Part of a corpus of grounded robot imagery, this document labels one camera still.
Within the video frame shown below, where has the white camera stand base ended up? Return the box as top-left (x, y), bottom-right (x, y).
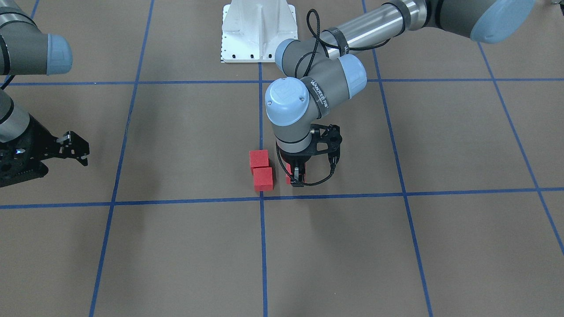
top-left (220, 0), bottom-right (298, 63)

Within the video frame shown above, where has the grey robot arm one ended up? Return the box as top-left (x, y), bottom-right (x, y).
top-left (264, 0), bottom-right (534, 187)

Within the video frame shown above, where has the red block placed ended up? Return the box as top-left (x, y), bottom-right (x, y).
top-left (286, 163), bottom-right (293, 185)
top-left (249, 150), bottom-right (270, 174)
top-left (252, 167), bottom-right (274, 192)

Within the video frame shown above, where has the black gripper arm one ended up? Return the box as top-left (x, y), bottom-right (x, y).
top-left (278, 147), bottom-right (312, 187)

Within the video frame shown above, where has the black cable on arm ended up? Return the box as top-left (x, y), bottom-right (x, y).
top-left (275, 9), bottom-right (393, 186)

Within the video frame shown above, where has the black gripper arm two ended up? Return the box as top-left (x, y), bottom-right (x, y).
top-left (0, 116), bottom-right (90, 187)

